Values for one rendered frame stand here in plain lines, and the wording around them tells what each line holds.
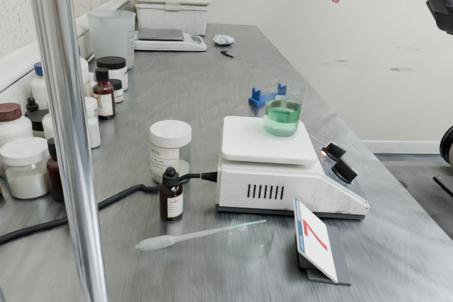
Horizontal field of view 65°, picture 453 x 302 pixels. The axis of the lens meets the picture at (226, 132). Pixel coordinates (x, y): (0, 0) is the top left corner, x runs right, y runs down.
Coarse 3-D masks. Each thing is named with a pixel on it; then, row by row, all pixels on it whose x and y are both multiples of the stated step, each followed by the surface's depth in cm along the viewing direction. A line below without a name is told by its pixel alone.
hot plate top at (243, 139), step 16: (224, 128) 50; (240, 128) 50; (256, 128) 50; (304, 128) 51; (224, 144) 45; (240, 144) 46; (256, 144) 46; (272, 144) 46; (288, 144) 47; (304, 144) 47; (256, 160) 44; (272, 160) 44; (288, 160) 43; (304, 160) 43
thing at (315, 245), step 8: (304, 208) 44; (304, 216) 42; (312, 216) 44; (304, 224) 41; (312, 224) 42; (320, 224) 44; (304, 232) 39; (312, 232) 41; (320, 232) 43; (304, 240) 38; (312, 240) 40; (320, 240) 41; (312, 248) 38; (320, 248) 40; (312, 256) 37; (320, 256) 38; (328, 256) 40; (320, 264) 37; (328, 264) 38
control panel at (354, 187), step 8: (312, 144) 52; (320, 144) 54; (320, 152) 51; (320, 160) 48; (328, 168) 47; (328, 176) 45; (336, 176) 47; (344, 184) 46; (352, 184) 48; (360, 192) 47
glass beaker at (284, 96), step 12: (276, 84) 49; (288, 84) 49; (300, 84) 48; (276, 96) 45; (288, 96) 45; (300, 96) 45; (264, 108) 48; (276, 108) 46; (288, 108) 45; (300, 108) 46; (264, 120) 48; (276, 120) 46; (288, 120) 46; (264, 132) 48; (276, 132) 47; (288, 132) 47
